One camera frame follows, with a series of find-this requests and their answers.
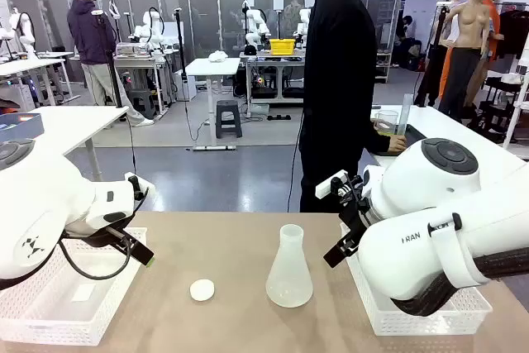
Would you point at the clear tall measuring cylinder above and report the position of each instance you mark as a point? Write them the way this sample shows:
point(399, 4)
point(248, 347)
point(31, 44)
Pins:
point(406, 113)

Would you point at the white mannequin head bust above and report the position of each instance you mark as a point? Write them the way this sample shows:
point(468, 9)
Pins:
point(456, 6)

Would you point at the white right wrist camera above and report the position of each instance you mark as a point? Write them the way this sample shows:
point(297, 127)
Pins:
point(330, 184)

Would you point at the black garment on rack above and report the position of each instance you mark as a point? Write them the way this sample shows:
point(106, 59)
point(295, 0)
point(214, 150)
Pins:
point(512, 32)

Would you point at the white perforated plastic basket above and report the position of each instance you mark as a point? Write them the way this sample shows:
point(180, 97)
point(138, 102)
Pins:
point(413, 320)
point(62, 307)

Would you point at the yellow plastic basket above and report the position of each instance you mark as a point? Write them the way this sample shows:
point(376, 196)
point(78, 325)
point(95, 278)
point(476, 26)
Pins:
point(282, 46)

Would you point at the person in black sweater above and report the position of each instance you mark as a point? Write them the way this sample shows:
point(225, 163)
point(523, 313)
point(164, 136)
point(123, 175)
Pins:
point(335, 80)

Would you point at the person's right forearm black sleeve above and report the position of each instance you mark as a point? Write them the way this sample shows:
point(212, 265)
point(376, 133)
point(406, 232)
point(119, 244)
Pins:
point(378, 146)

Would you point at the person's left hand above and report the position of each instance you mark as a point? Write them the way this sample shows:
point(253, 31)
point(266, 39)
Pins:
point(377, 124)

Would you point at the black cap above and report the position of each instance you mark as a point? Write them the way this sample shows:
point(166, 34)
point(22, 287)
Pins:
point(250, 50)

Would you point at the white standing desk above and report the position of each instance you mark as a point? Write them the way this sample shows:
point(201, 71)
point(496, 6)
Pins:
point(213, 67)

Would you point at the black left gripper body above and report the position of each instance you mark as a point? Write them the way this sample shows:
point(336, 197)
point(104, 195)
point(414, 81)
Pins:
point(111, 237)

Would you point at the white round flask stopper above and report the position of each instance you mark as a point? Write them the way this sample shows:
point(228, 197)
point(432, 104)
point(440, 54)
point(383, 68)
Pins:
point(202, 289)

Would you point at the white shoe rack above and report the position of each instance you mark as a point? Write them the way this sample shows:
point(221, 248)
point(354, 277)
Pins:
point(383, 68)

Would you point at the clear plastic measuring beaker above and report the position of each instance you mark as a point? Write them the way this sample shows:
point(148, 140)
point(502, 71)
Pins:
point(388, 121)

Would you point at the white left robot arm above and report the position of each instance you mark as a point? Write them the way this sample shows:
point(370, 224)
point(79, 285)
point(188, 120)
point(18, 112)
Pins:
point(41, 204)

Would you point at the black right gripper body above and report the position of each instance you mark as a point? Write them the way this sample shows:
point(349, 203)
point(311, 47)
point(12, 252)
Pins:
point(357, 212)

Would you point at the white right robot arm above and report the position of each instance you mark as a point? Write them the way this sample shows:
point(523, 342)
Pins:
point(413, 192)

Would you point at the bare beige mannequin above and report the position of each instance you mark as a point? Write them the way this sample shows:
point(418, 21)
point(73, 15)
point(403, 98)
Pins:
point(469, 30)

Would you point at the white crumpled cloth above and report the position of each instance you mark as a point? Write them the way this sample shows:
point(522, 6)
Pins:
point(217, 56)

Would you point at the black camera stand pole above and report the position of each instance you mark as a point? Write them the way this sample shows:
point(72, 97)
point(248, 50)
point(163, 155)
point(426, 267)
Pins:
point(115, 80)
point(434, 51)
point(180, 47)

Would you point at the grey plastic stool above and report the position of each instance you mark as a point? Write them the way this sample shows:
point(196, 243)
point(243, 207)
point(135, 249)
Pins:
point(228, 117)

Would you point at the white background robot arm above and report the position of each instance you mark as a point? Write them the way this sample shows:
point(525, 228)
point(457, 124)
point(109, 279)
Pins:
point(260, 28)
point(149, 26)
point(25, 26)

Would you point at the white power strip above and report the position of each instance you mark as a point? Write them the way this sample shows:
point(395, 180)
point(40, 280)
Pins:
point(215, 148)

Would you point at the blue box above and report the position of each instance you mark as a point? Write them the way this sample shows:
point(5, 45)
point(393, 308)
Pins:
point(20, 125)

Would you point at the mannequin with bucket hat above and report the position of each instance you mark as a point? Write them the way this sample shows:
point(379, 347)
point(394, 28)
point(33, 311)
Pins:
point(492, 6)

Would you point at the person in purple hoodie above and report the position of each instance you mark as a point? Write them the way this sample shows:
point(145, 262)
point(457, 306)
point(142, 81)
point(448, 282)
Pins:
point(89, 30)

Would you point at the black plastic tray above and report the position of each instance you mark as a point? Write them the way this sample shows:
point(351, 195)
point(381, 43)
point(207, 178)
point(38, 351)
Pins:
point(415, 134)

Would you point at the translucent plastic conical flask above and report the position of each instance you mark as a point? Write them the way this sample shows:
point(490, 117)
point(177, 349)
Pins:
point(289, 282)

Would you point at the person's right hand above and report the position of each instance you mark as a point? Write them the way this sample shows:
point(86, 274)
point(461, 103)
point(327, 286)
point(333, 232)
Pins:
point(398, 144)

